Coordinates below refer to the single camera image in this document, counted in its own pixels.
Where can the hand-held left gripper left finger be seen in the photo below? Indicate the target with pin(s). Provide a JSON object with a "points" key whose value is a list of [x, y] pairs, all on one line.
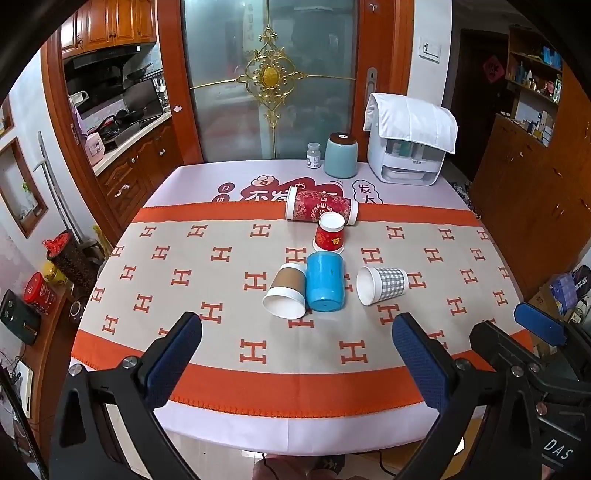
{"points": [[174, 357]]}

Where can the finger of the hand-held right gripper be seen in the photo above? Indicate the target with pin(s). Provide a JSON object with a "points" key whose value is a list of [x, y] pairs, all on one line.
{"points": [[490, 341], [541, 323]]}

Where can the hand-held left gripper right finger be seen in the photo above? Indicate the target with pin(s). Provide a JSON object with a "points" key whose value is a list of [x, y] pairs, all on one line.
{"points": [[421, 364]]}

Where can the grey checked paper cup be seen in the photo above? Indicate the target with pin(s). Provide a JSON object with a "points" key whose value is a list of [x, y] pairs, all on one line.
{"points": [[388, 282]]}

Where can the blue plastic cup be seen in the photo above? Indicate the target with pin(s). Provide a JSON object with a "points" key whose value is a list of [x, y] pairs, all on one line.
{"points": [[325, 284]]}

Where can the brown paper cup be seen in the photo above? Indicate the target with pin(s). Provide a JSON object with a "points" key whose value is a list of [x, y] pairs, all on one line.
{"points": [[287, 288]]}

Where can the small red paper cup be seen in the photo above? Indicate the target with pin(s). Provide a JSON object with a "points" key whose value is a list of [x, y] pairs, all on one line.
{"points": [[329, 237]]}

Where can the tall red paper cup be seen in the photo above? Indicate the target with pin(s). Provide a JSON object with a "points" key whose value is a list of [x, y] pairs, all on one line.
{"points": [[321, 206]]}

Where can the cardboard box with packets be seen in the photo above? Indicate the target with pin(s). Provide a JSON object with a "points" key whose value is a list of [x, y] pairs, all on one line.
{"points": [[568, 288]]}

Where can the orange patterned table runner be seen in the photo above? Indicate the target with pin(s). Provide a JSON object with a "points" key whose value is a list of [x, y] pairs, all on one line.
{"points": [[231, 258]]}

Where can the black basket with red ornament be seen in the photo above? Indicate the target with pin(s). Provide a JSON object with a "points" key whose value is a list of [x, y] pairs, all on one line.
{"points": [[69, 263]]}

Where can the red round tin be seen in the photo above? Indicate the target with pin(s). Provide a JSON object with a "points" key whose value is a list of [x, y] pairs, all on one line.
{"points": [[39, 293]]}

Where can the person's leg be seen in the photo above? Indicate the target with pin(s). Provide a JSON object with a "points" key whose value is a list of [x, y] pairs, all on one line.
{"points": [[277, 468]]}

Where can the wooden shelf cabinet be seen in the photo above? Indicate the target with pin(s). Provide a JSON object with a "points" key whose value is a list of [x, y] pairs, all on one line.
{"points": [[526, 152]]}

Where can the wooden lower kitchen cabinets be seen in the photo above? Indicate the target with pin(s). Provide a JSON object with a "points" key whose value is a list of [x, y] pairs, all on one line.
{"points": [[134, 170]]}

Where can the wooden kitchen cabinets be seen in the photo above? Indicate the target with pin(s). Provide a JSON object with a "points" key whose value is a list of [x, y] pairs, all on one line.
{"points": [[111, 23], [134, 170]]}

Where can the white countertop appliance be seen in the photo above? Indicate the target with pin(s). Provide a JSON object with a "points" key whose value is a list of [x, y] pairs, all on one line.
{"points": [[406, 161]]}

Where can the teal canister with brown lid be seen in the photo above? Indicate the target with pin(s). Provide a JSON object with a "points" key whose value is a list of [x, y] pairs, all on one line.
{"points": [[340, 157]]}

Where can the pink rice cooker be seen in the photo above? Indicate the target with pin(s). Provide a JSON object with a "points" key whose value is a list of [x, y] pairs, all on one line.
{"points": [[92, 148]]}

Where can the small white bottle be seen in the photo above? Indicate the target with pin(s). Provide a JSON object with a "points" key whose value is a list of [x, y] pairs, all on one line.
{"points": [[313, 157]]}

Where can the dark wooden door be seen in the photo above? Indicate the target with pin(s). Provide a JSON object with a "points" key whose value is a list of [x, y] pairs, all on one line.
{"points": [[480, 97]]}

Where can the white quilted cover cloth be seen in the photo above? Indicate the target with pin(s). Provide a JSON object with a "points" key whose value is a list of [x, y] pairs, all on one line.
{"points": [[411, 117]]}

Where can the red diamond door decoration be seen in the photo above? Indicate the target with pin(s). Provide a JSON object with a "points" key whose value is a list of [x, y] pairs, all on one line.
{"points": [[493, 69]]}

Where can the frosted glass door gold ornament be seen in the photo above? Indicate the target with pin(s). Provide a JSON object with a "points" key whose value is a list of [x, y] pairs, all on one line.
{"points": [[270, 92]]}

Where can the black wok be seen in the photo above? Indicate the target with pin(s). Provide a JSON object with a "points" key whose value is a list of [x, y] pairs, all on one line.
{"points": [[137, 72]]}

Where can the black range hood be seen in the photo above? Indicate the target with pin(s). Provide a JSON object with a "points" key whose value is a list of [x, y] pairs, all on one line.
{"points": [[108, 54]]}

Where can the wooden upper kitchen cabinets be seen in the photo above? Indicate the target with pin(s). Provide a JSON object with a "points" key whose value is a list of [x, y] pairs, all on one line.
{"points": [[111, 23]]}

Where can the wooden framed wall niche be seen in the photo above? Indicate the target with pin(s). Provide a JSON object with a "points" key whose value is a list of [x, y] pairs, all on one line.
{"points": [[21, 194]]}

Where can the white wall switch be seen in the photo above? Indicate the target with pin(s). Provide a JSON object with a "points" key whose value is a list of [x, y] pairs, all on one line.
{"points": [[430, 50]]}

